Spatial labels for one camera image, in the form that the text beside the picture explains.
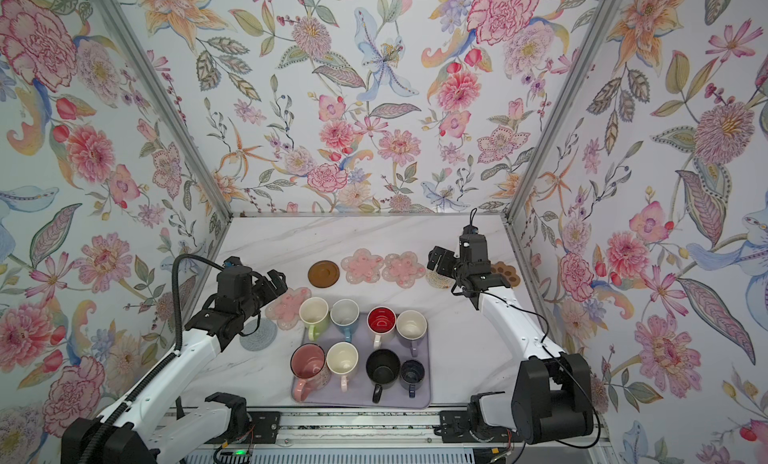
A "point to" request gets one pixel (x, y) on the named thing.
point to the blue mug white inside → (345, 314)
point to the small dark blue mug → (412, 376)
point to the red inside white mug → (381, 320)
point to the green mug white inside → (314, 311)
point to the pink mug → (309, 366)
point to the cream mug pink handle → (341, 359)
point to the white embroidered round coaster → (439, 280)
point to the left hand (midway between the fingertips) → (280, 282)
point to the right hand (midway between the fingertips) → (443, 255)
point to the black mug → (382, 367)
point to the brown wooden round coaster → (323, 273)
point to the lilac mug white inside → (411, 325)
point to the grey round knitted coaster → (262, 338)
